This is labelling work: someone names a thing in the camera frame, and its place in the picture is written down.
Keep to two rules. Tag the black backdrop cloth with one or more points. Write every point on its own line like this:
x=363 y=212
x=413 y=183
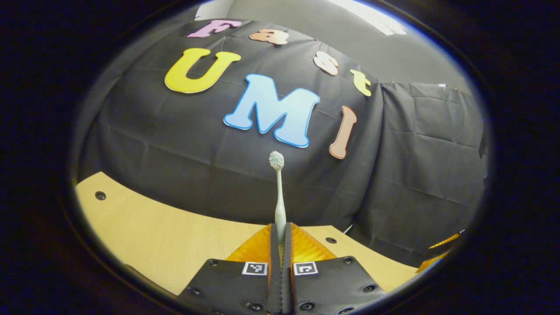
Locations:
x=175 y=148

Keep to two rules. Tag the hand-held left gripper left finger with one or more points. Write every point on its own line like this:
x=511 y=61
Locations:
x=274 y=262

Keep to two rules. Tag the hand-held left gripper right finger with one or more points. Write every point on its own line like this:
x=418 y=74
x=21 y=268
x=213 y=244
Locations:
x=287 y=262

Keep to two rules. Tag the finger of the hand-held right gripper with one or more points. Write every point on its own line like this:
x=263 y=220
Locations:
x=446 y=240
x=433 y=261

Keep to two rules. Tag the pale blue toothbrush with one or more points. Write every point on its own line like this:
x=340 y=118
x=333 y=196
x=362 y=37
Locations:
x=280 y=205

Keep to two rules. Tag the light wooden desktop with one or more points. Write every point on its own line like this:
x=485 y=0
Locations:
x=153 y=236

